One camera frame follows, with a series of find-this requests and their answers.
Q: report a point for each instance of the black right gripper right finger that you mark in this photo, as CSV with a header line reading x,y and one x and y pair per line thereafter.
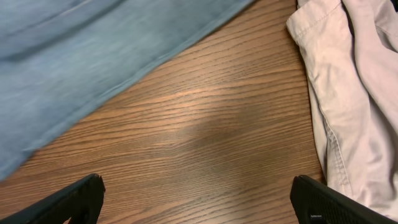
x,y
315,203

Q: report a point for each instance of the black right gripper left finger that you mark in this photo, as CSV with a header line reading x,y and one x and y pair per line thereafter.
x,y
77,203

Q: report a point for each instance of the light blue denim jeans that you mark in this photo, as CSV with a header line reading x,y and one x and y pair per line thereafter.
x,y
62,59

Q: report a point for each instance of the beige cloth garment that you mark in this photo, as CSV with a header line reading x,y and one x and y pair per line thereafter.
x,y
349,48

